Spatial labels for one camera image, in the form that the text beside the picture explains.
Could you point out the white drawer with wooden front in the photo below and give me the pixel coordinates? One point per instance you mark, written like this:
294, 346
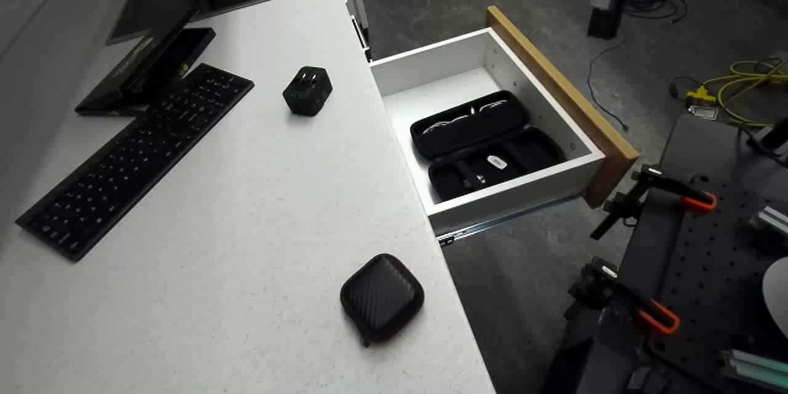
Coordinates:
455, 83

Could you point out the open black zip case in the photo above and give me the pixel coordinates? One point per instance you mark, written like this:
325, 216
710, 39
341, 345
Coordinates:
486, 148

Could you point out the black plug adapter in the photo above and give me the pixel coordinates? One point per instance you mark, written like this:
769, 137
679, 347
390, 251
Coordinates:
307, 91

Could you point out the small black carbon-pattern pouch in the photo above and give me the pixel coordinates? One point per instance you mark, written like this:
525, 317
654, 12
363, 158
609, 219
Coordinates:
381, 298

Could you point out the black keyboard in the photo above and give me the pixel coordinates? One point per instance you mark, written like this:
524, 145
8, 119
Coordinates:
135, 157

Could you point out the black clamp with orange grip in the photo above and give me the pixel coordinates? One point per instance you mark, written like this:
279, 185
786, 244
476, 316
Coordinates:
622, 298
662, 194

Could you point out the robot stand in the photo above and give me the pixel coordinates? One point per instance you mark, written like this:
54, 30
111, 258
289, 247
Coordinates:
695, 271

